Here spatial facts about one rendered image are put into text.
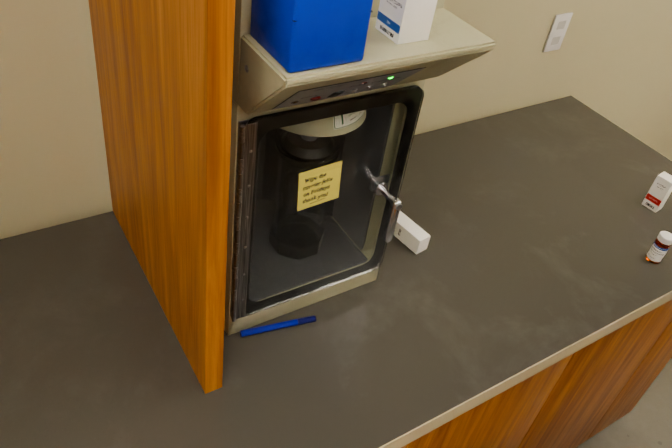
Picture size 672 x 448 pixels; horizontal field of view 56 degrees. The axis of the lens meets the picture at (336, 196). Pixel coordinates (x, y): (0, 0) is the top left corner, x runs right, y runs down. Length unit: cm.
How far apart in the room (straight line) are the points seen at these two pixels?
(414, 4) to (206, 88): 28
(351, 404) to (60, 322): 52
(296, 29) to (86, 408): 68
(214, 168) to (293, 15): 20
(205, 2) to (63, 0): 56
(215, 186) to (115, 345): 46
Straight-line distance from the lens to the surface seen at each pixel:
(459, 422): 131
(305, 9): 68
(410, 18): 81
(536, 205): 161
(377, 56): 78
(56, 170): 135
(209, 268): 86
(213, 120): 72
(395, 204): 104
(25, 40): 120
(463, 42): 86
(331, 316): 120
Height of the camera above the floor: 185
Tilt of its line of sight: 39 degrees down
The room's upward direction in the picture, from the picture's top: 10 degrees clockwise
